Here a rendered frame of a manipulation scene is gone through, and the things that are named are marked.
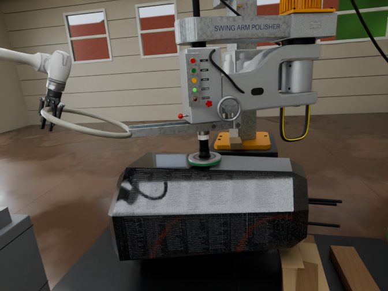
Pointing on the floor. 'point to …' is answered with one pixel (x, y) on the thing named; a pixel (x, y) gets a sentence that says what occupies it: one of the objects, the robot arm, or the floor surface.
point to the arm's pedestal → (21, 257)
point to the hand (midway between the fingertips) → (47, 124)
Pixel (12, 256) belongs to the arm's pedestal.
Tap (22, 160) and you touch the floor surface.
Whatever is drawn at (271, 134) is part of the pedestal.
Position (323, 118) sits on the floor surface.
